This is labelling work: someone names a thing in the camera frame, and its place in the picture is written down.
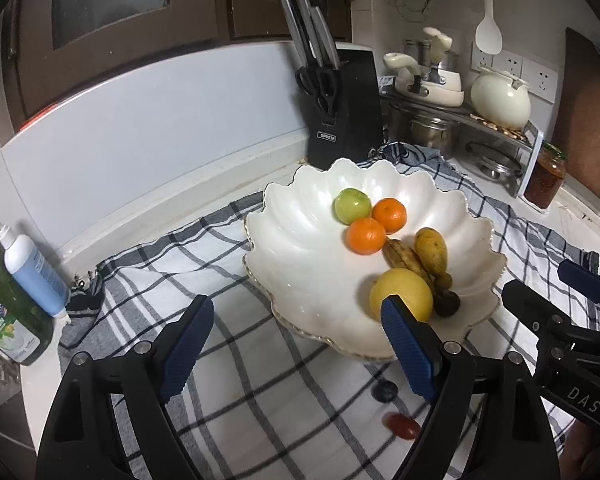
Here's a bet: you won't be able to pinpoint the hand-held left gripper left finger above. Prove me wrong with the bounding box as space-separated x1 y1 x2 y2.
35 294 216 480

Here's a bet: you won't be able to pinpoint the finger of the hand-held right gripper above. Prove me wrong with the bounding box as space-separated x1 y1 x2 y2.
557 259 600 308
501 280 565 333

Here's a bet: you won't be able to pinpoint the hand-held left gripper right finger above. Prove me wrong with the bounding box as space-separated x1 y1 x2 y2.
380 295 561 480

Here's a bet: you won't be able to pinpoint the dark brown round fruit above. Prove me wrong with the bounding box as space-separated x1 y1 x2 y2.
434 290 462 318

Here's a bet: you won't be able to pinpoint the large yellow citrus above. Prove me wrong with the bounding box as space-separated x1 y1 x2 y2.
369 268 435 323

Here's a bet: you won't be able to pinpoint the yellow mango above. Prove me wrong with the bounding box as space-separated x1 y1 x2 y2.
413 227 449 277

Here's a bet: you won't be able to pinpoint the small orange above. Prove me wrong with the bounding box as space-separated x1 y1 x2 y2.
346 217 387 255
371 198 408 235

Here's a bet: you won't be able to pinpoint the white scalloped bowl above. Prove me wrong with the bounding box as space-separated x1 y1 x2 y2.
242 157 508 361

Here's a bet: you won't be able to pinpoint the green round fruit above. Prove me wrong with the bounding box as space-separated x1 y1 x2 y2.
334 188 372 225

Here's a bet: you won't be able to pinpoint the person's right hand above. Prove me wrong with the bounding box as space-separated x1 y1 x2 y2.
562 417 600 476

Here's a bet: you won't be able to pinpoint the dark blueberry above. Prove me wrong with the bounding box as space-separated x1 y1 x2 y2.
373 380 399 403

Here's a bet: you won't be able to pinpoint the red grape tomato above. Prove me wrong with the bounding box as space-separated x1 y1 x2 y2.
383 412 422 440

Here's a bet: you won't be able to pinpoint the brown spotted banana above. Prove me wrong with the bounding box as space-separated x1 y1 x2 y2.
383 238 436 293

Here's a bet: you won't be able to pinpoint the glass jar with green lid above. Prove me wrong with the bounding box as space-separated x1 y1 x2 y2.
523 142 568 210

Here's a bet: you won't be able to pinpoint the grey checkered cloth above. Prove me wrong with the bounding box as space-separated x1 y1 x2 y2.
57 142 600 480

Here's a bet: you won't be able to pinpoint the steel kitchen rack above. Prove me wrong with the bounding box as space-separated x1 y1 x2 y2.
380 87 546 200

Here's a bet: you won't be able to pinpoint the glass pot lid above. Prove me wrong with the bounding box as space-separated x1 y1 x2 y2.
465 141 523 181

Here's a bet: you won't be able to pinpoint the brown wooden cutting board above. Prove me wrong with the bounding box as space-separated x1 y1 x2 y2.
550 27 600 208

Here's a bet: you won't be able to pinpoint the beaded trivet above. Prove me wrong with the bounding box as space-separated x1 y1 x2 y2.
469 114 528 140

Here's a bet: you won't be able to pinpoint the blue pump bottle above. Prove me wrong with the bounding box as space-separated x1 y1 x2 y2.
0 208 72 318

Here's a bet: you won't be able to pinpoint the green dish soap bottle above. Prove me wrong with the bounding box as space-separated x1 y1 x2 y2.
0 230 55 366

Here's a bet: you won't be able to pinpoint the steel faucet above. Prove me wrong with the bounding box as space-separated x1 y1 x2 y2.
0 347 23 386

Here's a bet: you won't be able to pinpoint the cream kettle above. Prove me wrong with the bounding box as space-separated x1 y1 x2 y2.
470 66 532 130

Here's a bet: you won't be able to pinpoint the large steel pot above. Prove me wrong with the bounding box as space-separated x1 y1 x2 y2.
390 105 461 158

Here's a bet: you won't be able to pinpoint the steel sink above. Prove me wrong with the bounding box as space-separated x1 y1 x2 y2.
0 385 36 461

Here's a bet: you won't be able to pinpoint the cream saucepan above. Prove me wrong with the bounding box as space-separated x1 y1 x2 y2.
383 52 466 107

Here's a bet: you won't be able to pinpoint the black knife block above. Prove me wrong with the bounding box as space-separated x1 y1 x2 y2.
307 46 383 170

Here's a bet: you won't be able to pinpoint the white rice paddle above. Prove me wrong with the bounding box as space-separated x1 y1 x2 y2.
475 0 504 55

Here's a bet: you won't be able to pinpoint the black kitchen scissors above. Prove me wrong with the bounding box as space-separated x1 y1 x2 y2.
295 66 341 117

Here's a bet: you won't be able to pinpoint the brown wooden cabinet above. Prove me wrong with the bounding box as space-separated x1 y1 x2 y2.
0 0 353 133

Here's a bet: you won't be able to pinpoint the white wall socket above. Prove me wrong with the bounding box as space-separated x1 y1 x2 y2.
521 57 561 103
471 42 523 78

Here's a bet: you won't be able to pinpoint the steel pot with cream handle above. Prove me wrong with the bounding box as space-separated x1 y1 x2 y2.
404 27 461 77

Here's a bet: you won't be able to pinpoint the steel handled knife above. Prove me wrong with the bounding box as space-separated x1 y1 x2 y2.
297 0 328 68
280 0 313 68
310 6 341 70

